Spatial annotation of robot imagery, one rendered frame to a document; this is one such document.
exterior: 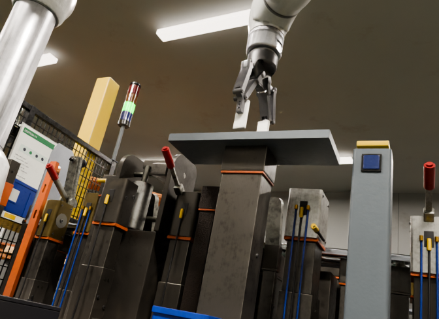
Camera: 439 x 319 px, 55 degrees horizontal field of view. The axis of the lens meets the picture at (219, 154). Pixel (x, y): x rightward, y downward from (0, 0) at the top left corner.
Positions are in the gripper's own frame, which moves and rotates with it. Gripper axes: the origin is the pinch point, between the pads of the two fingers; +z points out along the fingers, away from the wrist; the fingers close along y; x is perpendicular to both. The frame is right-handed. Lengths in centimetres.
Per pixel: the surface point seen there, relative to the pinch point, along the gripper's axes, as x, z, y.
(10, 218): 105, 19, 8
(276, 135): -9.0, 4.7, -3.9
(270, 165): -5.1, 8.6, 1.7
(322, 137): -18.2, 5.4, -2.1
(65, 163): 101, -8, 20
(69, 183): 71, 8, 6
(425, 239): -32.5, 19.2, 20.2
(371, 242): -26.8, 24.4, 2.9
